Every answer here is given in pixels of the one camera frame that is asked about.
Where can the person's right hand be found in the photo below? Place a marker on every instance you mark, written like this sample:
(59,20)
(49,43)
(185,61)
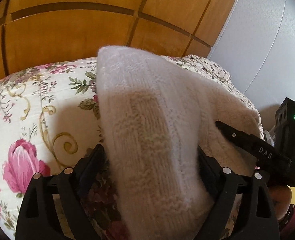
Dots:
(281,198)

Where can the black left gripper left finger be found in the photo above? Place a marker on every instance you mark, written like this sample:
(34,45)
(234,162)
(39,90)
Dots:
(37,216)

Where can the floral bedspread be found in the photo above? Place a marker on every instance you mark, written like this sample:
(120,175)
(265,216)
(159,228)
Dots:
(49,119)

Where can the white knitted sweater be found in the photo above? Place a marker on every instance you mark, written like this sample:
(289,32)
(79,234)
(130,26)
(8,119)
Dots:
(155,112)

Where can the wooden wardrobe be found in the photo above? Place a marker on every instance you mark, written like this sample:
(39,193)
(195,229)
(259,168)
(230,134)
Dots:
(35,32)

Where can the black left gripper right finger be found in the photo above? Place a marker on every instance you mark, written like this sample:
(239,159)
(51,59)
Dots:
(242,206)

